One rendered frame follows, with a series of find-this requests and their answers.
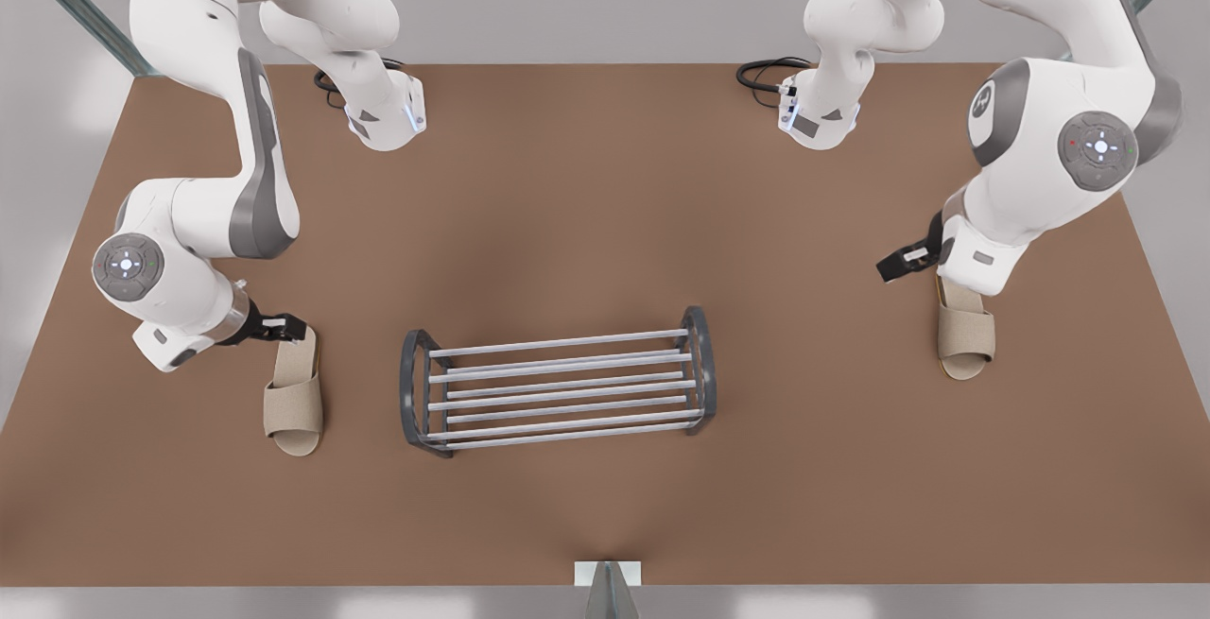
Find beige slipper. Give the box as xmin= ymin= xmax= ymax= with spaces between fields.
xmin=936 ymin=274 xmax=997 ymax=381
xmin=263 ymin=326 xmax=324 ymax=457

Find grey metal shoe rack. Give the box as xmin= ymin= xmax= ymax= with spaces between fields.
xmin=399 ymin=306 xmax=717 ymax=458

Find black cable loop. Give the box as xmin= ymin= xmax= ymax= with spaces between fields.
xmin=314 ymin=59 xmax=406 ymax=111
xmin=735 ymin=57 xmax=816 ymax=110

